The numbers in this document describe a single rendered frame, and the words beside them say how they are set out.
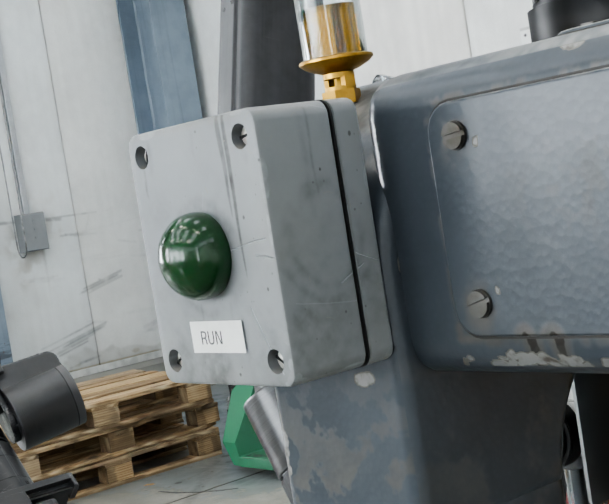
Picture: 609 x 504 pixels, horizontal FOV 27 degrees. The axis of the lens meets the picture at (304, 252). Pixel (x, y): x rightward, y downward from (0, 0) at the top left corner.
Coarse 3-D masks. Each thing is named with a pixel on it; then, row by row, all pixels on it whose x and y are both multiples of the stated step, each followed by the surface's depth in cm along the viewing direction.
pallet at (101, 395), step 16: (80, 384) 679; (96, 384) 668; (112, 384) 658; (128, 384) 652; (144, 384) 642; (160, 384) 630; (176, 384) 630; (192, 384) 636; (208, 384) 641; (96, 400) 611; (112, 400) 609; (144, 400) 666; (160, 400) 663; (192, 400) 635; (208, 400) 641; (96, 416) 604; (112, 416) 609; (144, 416) 619; (80, 432) 600; (16, 448) 580; (32, 448) 584
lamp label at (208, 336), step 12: (192, 324) 43; (204, 324) 43; (216, 324) 42; (228, 324) 42; (240, 324) 41; (192, 336) 44; (204, 336) 43; (216, 336) 42; (228, 336) 42; (240, 336) 41; (204, 348) 43; (216, 348) 43; (228, 348) 42; (240, 348) 41
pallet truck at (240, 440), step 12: (228, 396) 627; (240, 396) 614; (228, 408) 627; (240, 408) 608; (228, 420) 609; (240, 420) 602; (228, 432) 603; (240, 432) 598; (252, 432) 602; (228, 444) 599; (240, 444) 596; (252, 444) 600; (240, 456) 593; (252, 456) 588; (264, 456) 584; (264, 468) 579
